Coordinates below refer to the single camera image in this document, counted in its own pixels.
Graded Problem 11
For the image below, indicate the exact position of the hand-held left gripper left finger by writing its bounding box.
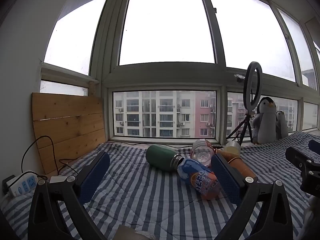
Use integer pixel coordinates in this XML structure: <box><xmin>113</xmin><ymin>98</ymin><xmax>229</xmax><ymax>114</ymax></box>
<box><xmin>27</xmin><ymin>151</ymin><xmax>111</xmax><ymax>240</ymax></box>

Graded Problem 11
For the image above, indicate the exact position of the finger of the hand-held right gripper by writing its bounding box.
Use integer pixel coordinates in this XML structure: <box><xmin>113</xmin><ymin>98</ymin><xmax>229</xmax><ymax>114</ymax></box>
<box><xmin>285</xmin><ymin>147</ymin><xmax>315</xmax><ymax>171</ymax></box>
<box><xmin>308</xmin><ymin>139</ymin><xmax>320</xmax><ymax>155</ymax></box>

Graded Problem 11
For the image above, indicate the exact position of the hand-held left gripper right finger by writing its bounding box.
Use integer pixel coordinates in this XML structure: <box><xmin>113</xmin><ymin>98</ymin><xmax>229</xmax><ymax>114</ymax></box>
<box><xmin>211</xmin><ymin>153</ymin><xmax>293</xmax><ymax>240</ymax></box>

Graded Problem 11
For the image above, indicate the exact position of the clear plastic cup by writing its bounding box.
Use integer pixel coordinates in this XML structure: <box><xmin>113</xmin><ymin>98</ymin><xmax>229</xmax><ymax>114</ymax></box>
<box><xmin>223</xmin><ymin>141</ymin><xmax>241</xmax><ymax>158</ymax></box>

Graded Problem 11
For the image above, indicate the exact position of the orange brown bottle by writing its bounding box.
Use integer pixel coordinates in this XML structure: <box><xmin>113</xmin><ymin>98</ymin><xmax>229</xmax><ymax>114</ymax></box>
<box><xmin>216</xmin><ymin>149</ymin><xmax>257</xmax><ymax>181</ymax></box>

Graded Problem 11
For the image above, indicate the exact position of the orange blue printed bottle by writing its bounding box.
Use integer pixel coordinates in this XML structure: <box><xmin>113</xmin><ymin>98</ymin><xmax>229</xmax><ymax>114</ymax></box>
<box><xmin>177</xmin><ymin>158</ymin><xmax>223</xmax><ymax>201</ymax></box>

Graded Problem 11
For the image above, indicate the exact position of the small penguin plush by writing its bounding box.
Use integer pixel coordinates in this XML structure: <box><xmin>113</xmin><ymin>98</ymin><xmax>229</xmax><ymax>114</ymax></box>
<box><xmin>275</xmin><ymin>110</ymin><xmax>289</xmax><ymax>141</ymax></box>

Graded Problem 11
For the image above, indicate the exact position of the clear plastic bottle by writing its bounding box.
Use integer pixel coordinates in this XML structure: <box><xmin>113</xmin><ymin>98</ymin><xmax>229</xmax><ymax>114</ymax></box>
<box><xmin>191</xmin><ymin>139</ymin><xmax>216</xmax><ymax>167</ymax></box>

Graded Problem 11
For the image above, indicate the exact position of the white charger adapter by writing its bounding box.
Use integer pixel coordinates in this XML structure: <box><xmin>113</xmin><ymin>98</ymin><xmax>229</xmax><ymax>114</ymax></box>
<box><xmin>49</xmin><ymin>175</ymin><xmax>69</xmax><ymax>184</ymax></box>

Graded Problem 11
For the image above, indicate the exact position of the blue white striped blanket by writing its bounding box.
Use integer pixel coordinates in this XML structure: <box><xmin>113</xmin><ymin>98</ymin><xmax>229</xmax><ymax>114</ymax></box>
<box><xmin>0</xmin><ymin>129</ymin><xmax>320</xmax><ymax>240</ymax></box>

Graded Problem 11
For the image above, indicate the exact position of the large penguin plush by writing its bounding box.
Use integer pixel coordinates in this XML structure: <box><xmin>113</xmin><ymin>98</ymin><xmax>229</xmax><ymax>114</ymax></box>
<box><xmin>251</xmin><ymin>97</ymin><xmax>278</xmax><ymax>145</ymax></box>

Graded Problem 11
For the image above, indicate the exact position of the wooden plank board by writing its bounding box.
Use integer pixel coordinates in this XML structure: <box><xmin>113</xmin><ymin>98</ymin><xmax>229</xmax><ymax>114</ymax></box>
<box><xmin>31</xmin><ymin>92</ymin><xmax>107</xmax><ymax>178</ymax></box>

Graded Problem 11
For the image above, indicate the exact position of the green metal bottle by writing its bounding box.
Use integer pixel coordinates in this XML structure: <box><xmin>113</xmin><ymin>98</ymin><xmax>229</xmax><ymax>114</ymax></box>
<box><xmin>146</xmin><ymin>144</ymin><xmax>186</xmax><ymax>173</ymax></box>

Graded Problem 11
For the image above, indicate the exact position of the white power strip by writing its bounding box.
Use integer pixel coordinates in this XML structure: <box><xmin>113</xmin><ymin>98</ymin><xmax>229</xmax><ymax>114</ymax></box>
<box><xmin>6</xmin><ymin>171</ymin><xmax>38</xmax><ymax>197</ymax></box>

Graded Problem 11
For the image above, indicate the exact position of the black power plug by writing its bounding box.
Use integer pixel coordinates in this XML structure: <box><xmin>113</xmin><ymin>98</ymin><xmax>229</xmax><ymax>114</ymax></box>
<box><xmin>2</xmin><ymin>175</ymin><xmax>16</xmax><ymax>195</ymax></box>

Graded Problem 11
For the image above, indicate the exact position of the black cable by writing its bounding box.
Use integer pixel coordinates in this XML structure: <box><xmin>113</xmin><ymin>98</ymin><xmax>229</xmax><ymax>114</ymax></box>
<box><xmin>21</xmin><ymin>135</ymin><xmax>76</xmax><ymax>181</ymax></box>

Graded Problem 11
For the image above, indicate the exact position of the black ring light tripod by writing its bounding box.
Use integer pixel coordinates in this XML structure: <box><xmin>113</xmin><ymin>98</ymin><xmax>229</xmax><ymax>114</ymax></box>
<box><xmin>226</xmin><ymin>61</ymin><xmax>264</xmax><ymax>146</ymax></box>

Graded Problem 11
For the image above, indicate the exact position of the grey window frame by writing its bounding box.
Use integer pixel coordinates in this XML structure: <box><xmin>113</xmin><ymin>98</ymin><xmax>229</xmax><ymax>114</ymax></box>
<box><xmin>39</xmin><ymin>0</ymin><xmax>320</xmax><ymax>147</ymax></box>

